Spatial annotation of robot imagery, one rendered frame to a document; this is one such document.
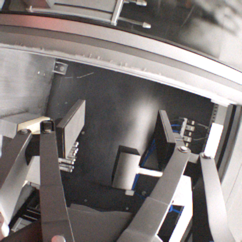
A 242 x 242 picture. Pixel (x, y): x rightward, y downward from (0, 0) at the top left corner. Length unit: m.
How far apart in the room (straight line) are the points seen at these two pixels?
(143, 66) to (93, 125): 0.46
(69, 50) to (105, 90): 0.43
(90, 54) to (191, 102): 0.54
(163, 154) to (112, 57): 0.13
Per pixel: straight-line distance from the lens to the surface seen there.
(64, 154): 0.17
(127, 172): 0.44
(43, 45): 0.25
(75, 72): 0.67
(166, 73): 0.24
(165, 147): 0.16
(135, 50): 0.24
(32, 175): 0.41
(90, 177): 0.72
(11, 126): 0.38
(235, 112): 0.32
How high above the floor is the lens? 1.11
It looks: 5 degrees up
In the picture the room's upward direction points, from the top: 103 degrees clockwise
